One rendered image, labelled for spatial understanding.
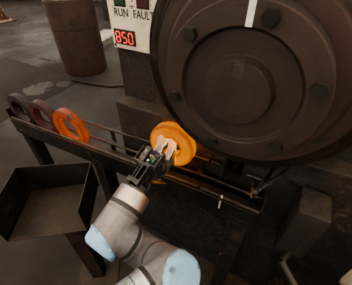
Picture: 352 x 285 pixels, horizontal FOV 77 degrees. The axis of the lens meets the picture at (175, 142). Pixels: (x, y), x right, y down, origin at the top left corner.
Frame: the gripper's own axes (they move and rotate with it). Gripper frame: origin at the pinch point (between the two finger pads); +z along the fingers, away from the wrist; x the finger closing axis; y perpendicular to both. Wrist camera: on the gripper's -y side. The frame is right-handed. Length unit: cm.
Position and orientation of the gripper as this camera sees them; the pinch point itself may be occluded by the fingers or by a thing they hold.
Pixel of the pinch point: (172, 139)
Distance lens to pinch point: 71.2
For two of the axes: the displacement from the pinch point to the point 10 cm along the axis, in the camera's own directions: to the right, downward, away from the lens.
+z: 4.7, -7.5, 4.5
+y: -1.3, -5.7, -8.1
